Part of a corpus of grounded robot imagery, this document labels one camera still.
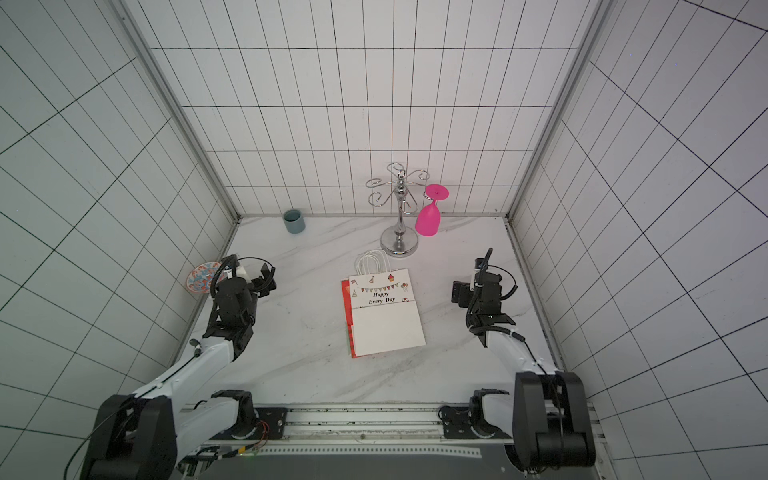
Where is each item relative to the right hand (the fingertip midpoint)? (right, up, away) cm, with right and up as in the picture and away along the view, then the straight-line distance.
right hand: (476, 278), depth 89 cm
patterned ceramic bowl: (-91, -1, +9) cm, 91 cm away
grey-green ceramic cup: (-63, +19, +21) cm, 69 cm away
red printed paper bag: (-42, -4, +8) cm, 43 cm away
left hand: (-67, +2, -3) cm, 67 cm away
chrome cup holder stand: (-23, +11, +21) cm, 33 cm away
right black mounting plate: (-7, -34, -17) cm, 39 cm away
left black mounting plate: (-57, -34, -17) cm, 68 cm away
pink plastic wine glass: (-14, +19, +7) cm, 24 cm away
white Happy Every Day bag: (-29, -10, +1) cm, 31 cm away
